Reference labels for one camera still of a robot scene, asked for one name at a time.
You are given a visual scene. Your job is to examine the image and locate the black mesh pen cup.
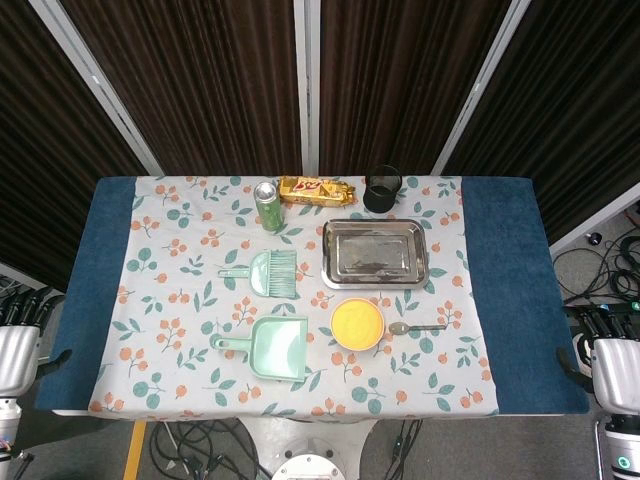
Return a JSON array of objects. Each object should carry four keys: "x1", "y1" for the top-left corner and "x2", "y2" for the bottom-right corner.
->
[{"x1": 362, "y1": 165, "x2": 403, "y2": 214}]

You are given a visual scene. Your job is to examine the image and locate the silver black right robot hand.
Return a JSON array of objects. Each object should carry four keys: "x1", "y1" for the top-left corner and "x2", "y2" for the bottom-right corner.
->
[{"x1": 556, "y1": 301, "x2": 640, "y2": 417}]

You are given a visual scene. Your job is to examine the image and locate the clear plastic spoon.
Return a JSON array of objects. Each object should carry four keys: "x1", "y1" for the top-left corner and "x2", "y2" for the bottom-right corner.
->
[{"x1": 388, "y1": 321, "x2": 448, "y2": 338}]

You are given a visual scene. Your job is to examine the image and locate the mint green dustpan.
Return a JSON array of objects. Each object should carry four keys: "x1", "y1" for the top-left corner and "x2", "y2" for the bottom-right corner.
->
[{"x1": 209, "y1": 315, "x2": 310, "y2": 384}]

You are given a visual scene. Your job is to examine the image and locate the beige bowl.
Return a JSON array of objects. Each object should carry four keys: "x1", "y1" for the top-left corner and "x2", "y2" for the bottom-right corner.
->
[{"x1": 329, "y1": 297, "x2": 386, "y2": 351}]

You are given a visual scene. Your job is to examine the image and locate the gold biscuit packet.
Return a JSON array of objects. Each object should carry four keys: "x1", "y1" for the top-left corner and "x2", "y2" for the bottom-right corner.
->
[{"x1": 278, "y1": 174, "x2": 358, "y2": 208}]

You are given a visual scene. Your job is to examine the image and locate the blue towel table cover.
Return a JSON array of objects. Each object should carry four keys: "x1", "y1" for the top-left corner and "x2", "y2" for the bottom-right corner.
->
[{"x1": 34, "y1": 175, "x2": 591, "y2": 416}]

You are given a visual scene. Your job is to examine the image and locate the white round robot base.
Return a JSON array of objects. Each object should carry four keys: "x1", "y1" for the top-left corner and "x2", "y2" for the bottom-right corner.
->
[{"x1": 272, "y1": 438, "x2": 342, "y2": 480}]

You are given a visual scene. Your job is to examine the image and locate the mint green hand brush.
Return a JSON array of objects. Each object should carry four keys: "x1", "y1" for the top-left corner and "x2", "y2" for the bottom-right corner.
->
[{"x1": 217, "y1": 248, "x2": 300, "y2": 300}]

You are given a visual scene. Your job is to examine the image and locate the white partition frame post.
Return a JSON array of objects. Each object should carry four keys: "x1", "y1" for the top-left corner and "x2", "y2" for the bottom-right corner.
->
[
  {"x1": 431, "y1": 0, "x2": 532, "y2": 176},
  {"x1": 293, "y1": 0, "x2": 322, "y2": 177},
  {"x1": 28, "y1": 0, "x2": 163, "y2": 176}
]

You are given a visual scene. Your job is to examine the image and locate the green drink can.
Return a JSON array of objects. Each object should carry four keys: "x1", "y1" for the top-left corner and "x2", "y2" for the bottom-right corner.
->
[{"x1": 253, "y1": 181, "x2": 285, "y2": 233}]

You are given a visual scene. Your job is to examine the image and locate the dark ribbed partition screen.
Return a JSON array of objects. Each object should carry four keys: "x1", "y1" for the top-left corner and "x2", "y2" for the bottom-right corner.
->
[{"x1": 0, "y1": 0, "x2": 640, "y2": 294}]

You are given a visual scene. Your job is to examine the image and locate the black floor cable bundle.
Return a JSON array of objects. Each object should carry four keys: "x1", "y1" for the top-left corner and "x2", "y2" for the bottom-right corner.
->
[
  {"x1": 148, "y1": 418, "x2": 274, "y2": 480},
  {"x1": 551, "y1": 199, "x2": 640, "y2": 307}
]

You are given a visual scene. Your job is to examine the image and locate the stainless steel tray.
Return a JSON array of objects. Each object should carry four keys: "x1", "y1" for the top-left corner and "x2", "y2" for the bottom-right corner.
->
[{"x1": 320, "y1": 218, "x2": 433, "y2": 292}]

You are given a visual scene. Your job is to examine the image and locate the floral printed tablecloth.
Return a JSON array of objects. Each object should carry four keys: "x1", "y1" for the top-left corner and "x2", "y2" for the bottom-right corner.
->
[{"x1": 88, "y1": 174, "x2": 502, "y2": 420}]

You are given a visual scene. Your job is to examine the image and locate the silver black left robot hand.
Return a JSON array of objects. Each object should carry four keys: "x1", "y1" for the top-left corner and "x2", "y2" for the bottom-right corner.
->
[{"x1": 0, "y1": 287, "x2": 72, "y2": 401}]

